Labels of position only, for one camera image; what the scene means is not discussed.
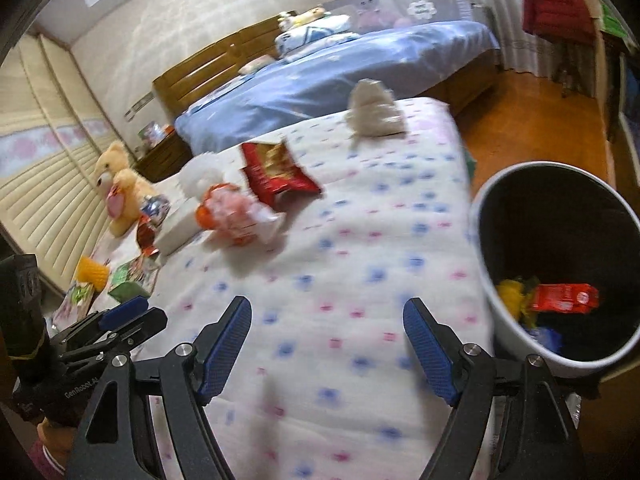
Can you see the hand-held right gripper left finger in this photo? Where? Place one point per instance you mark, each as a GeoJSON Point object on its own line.
{"type": "Point", "coordinates": [230, 345]}

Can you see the white floral blanket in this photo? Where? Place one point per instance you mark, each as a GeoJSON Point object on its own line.
{"type": "Point", "coordinates": [350, 240]}

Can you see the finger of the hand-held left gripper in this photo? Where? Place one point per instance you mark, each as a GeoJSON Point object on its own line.
{"type": "Point", "coordinates": [145, 324]}
{"type": "Point", "coordinates": [125, 306]}

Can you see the yellow plush toy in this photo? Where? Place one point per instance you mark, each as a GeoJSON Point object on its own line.
{"type": "Point", "coordinates": [307, 15]}

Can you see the white trash bin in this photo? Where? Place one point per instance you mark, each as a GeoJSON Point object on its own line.
{"type": "Point", "coordinates": [550, 210]}

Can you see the blue patterned duvet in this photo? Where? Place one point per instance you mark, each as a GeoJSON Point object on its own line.
{"type": "Point", "coordinates": [310, 85]}

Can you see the green paper box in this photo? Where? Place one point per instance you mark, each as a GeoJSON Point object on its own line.
{"type": "Point", "coordinates": [131, 287]}

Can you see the tan teddy bear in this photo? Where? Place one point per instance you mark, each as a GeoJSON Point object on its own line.
{"type": "Point", "coordinates": [125, 185]}

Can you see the crumpled white tissue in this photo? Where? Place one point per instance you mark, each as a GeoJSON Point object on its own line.
{"type": "Point", "coordinates": [372, 110]}

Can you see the green printed packet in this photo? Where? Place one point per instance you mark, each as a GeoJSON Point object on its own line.
{"type": "Point", "coordinates": [75, 300]}

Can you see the person's left hand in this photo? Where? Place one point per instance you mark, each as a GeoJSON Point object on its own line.
{"type": "Point", "coordinates": [52, 432]}

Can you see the picture frame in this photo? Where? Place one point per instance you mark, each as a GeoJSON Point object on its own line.
{"type": "Point", "coordinates": [151, 133]}

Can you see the cream louvred wardrobe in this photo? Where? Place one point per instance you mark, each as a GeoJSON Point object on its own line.
{"type": "Point", "coordinates": [45, 160]}

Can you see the yellow foam fruit net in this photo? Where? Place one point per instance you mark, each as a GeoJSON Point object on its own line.
{"type": "Point", "coordinates": [92, 270]}

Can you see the colourful shiny wrapper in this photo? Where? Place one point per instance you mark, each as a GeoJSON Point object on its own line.
{"type": "Point", "coordinates": [156, 208]}

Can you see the wooden cabinet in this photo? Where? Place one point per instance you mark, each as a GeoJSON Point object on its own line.
{"type": "Point", "coordinates": [617, 85]}

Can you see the white foam fruit net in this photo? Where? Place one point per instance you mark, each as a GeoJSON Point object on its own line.
{"type": "Point", "coordinates": [200, 172]}

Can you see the blue crumpled wrapper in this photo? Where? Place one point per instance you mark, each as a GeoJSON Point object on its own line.
{"type": "Point", "coordinates": [546, 338]}

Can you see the small red wrapper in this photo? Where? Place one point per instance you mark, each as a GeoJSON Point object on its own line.
{"type": "Point", "coordinates": [145, 235]}

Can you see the wooden nightstand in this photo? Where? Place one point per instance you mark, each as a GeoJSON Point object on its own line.
{"type": "Point", "coordinates": [165, 157]}

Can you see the orange pink plastic wrapper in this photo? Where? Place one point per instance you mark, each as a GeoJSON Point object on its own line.
{"type": "Point", "coordinates": [230, 212]}

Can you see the white paper box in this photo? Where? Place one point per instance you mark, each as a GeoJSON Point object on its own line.
{"type": "Point", "coordinates": [175, 232]}

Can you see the folded blue white blanket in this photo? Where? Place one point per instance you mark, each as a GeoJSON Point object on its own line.
{"type": "Point", "coordinates": [315, 35]}

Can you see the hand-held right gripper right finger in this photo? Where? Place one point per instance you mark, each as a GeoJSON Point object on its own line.
{"type": "Point", "coordinates": [430, 350]}

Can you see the yellow crumpled wrapper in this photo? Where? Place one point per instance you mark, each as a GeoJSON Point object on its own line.
{"type": "Point", "coordinates": [512, 295]}

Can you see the pink pillow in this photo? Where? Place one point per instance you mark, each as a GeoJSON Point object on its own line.
{"type": "Point", "coordinates": [256, 65]}

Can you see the white patterned curtain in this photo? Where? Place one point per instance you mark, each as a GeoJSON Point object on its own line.
{"type": "Point", "coordinates": [505, 15]}

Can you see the red snack packet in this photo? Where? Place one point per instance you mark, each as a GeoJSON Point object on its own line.
{"type": "Point", "coordinates": [270, 175]}

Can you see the wall switch panel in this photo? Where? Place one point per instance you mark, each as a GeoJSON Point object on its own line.
{"type": "Point", "coordinates": [139, 106]}

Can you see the person's left forearm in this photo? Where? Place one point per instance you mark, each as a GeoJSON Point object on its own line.
{"type": "Point", "coordinates": [45, 462]}

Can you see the white plush toy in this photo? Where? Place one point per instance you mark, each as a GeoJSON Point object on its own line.
{"type": "Point", "coordinates": [286, 20]}

